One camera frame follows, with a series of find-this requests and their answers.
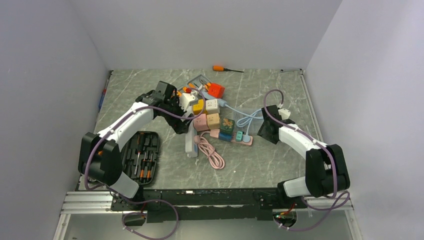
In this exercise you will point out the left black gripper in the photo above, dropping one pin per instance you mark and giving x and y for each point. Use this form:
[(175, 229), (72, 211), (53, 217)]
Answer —
[(178, 125)]

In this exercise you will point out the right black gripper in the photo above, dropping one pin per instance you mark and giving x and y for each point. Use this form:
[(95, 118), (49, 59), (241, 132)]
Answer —
[(262, 132)]

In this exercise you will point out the clear plastic organizer box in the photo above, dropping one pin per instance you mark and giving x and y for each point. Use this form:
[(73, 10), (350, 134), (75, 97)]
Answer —
[(248, 120)]

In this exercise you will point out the yellow cube socket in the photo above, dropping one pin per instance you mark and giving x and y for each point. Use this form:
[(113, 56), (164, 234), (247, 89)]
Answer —
[(197, 108)]

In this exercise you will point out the grey tool tray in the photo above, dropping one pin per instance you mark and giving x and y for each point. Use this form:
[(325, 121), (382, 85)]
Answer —
[(200, 82)]

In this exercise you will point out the pink cube socket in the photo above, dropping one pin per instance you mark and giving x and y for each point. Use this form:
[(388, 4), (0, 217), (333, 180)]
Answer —
[(200, 123)]

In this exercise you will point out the green cube adapter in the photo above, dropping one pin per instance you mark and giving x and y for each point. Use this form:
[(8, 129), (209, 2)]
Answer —
[(227, 126)]

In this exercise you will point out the blue cube adapter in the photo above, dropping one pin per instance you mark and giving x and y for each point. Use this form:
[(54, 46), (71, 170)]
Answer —
[(225, 137)]

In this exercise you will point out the white cube socket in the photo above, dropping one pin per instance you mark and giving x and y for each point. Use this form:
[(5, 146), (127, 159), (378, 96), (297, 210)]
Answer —
[(212, 107)]

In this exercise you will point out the tan cube socket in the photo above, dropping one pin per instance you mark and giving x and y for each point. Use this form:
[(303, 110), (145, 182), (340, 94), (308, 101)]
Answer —
[(213, 121)]

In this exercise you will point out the white power strip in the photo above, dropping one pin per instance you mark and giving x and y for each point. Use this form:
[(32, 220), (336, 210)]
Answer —
[(191, 147)]

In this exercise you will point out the pink power strip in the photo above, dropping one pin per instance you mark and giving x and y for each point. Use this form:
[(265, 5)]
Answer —
[(214, 133)]

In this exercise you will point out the black tool case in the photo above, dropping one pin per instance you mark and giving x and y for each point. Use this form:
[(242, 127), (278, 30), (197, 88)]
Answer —
[(140, 156)]

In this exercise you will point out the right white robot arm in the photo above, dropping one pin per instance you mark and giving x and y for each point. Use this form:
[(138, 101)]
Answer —
[(325, 167)]

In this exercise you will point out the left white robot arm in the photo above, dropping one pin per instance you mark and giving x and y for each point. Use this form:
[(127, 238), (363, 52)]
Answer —
[(100, 155)]

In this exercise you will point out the teal plug adapter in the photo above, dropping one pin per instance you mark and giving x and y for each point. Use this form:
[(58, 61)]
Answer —
[(239, 136)]

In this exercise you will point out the red cube socket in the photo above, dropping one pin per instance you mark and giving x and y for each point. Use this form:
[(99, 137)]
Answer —
[(216, 90)]

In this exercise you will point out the light blue power strip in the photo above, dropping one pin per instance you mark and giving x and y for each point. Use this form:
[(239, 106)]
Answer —
[(206, 97)]

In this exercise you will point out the blue red pen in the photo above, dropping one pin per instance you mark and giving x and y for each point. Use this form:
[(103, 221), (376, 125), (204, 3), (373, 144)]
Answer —
[(103, 94)]

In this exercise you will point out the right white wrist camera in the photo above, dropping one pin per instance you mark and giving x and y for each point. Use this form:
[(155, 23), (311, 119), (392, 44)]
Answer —
[(284, 113)]

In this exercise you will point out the orange handled screwdriver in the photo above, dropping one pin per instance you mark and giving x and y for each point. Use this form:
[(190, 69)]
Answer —
[(218, 68)]

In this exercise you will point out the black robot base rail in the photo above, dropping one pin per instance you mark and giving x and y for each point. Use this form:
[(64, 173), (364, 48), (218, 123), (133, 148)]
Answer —
[(261, 204)]

